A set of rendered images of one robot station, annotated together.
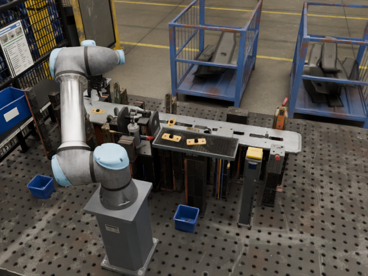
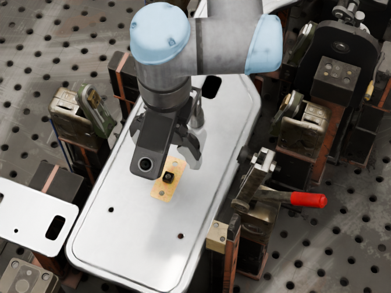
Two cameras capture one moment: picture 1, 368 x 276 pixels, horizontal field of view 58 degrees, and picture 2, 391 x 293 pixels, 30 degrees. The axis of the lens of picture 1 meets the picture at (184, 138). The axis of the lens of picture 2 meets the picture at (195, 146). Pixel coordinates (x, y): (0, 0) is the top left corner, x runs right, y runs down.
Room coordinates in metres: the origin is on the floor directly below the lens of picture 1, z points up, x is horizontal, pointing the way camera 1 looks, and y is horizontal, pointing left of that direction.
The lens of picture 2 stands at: (1.59, 1.01, 2.18)
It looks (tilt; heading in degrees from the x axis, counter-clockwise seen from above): 64 degrees down; 277
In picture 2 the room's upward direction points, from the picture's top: 2 degrees counter-clockwise
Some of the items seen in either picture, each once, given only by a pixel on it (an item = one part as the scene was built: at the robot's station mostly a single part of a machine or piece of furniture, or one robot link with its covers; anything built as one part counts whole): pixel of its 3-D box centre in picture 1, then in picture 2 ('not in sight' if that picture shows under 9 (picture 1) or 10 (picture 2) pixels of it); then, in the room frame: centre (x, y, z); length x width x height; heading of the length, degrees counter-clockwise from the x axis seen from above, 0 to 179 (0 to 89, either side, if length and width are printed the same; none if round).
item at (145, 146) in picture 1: (142, 149); (337, 67); (1.39, 0.22, 0.94); 0.18 x 0.13 x 0.49; 73
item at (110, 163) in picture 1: (110, 164); not in sight; (0.91, 0.27, 1.27); 0.13 x 0.12 x 0.14; 97
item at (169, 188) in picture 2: (97, 110); (168, 177); (1.69, 0.51, 1.01); 0.08 x 0.04 x 0.01; 73
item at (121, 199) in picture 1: (117, 187); not in sight; (0.91, 0.26, 1.15); 0.15 x 0.15 x 0.10
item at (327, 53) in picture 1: (333, 62); not in sight; (3.39, -1.66, 0.47); 1.20 x 0.80 x 0.95; 163
